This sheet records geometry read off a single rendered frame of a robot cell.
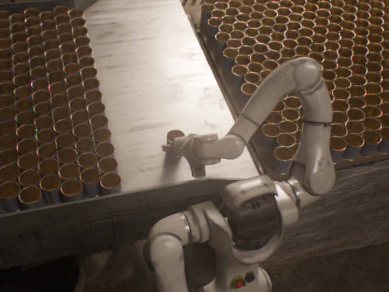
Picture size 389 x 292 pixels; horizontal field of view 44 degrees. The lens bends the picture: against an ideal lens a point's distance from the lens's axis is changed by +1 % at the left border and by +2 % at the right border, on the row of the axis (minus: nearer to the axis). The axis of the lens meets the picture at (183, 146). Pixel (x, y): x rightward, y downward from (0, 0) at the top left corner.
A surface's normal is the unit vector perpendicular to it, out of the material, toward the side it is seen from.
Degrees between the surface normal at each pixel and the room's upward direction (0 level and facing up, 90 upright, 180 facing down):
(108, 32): 0
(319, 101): 47
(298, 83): 63
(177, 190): 90
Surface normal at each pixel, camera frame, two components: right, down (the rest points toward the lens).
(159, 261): 0.10, 0.11
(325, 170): 0.36, -0.08
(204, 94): 0.05, -0.67
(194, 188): 0.25, 0.73
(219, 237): -0.67, 0.44
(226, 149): -0.22, 0.13
